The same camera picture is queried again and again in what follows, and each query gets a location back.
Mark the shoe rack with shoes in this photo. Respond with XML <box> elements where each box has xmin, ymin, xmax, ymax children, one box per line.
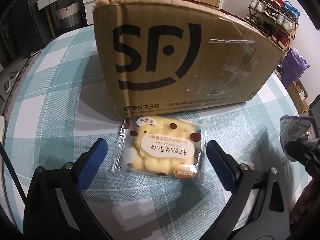
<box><xmin>245</xmin><ymin>0</ymin><xmax>300</xmax><ymax>51</ymax></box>

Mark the yellow cookie packet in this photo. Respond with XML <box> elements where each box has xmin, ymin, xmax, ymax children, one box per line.
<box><xmin>112</xmin><ymin>115</ymin><xmax>206</xmax><ymax>181</ymax></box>

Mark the teal plaid tablecloth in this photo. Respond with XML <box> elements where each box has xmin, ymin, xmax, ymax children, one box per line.
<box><xmin>4</xmin><ymin>27</ymin><xmax>311</xmax><ymax>239</ymax></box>

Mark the open cardboard box on floor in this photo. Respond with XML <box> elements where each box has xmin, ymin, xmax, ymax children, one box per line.
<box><xmin>287</xmin><ymin>82</ymin><xmax>310</xmax><ymax>115</ymax></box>

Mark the purple grape candy bag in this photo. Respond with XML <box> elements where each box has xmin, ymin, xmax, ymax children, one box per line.
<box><xmin>280</xmin><ymin>115</ymin><xmax>313</xmax><ymax>149</ymax></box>

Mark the brown cardboard SF box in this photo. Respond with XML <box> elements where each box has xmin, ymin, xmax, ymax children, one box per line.
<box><xmin>93</xmin><ymin>0</ymin><xmax>285</xmax><ymax>118</ymax></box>

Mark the grey slippers pair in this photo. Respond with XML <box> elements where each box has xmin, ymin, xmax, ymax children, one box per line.
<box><xmin>3</xmin><ymin>71</ymin><xmax>20</xmax><ymax>94</ymax></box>

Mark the striped laundry basket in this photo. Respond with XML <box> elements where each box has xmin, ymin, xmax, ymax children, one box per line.
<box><xmin>57</xmin><ymin>2</ymin><xmax>81</xmax><ymax>29</ymax></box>

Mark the purple plastic bag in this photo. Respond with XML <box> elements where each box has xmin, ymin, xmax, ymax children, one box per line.
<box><xmin>280</xmin><ymin>48</ymin><xmax>310</xmax><ymax>88</ymax></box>

